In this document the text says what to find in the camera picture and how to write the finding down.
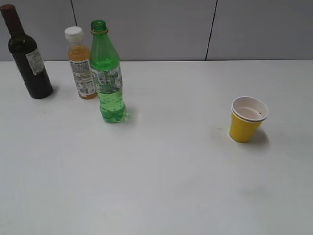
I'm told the dark red wine bottle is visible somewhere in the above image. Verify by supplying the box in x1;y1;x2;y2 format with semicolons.
0;4;53;99

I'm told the orange juice bottle white cap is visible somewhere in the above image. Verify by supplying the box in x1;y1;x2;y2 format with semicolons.
65;26;97;100

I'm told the green sprite bottle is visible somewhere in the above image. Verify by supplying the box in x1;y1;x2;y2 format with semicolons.
90;20;126;123

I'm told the yellow paper cup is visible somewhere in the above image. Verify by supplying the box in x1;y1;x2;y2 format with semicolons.
229;96;269;143

